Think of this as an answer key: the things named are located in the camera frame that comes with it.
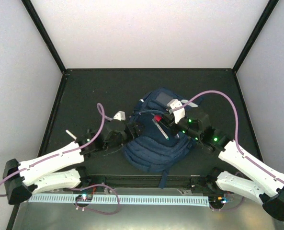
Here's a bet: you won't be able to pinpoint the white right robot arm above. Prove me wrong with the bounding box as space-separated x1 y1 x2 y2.
157 108 284 221

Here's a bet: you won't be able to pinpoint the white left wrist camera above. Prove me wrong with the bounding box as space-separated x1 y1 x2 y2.
113 111 126 121

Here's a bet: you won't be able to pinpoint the white slotted cable duct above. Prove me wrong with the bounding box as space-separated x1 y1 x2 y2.
28 193 210 207

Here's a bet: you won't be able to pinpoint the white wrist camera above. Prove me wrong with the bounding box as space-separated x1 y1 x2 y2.
113 111 126 121
167 99 185 124

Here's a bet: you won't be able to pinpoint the red capped marker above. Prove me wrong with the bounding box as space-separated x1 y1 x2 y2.
152 115 162 125

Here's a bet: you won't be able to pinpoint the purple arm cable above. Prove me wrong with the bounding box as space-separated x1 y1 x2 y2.
170 90 284 211
0 103 114 197

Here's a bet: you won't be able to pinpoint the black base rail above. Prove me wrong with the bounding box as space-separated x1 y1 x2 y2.
89 174 219 193

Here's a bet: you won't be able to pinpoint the navy blue student backpack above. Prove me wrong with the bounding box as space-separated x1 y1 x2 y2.
123 88 197 189

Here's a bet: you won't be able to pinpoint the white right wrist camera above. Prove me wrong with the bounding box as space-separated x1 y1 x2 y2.
167 99 185 124

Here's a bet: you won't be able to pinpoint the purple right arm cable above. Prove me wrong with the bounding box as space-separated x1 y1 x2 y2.
170 90 284 211

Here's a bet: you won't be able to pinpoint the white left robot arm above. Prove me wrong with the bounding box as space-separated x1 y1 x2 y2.
2 120 144 205

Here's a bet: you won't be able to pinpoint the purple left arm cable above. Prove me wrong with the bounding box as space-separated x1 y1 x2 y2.
0 103 114 197

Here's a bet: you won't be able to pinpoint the white green pen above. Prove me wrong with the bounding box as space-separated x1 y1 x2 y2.
156 124 169 140

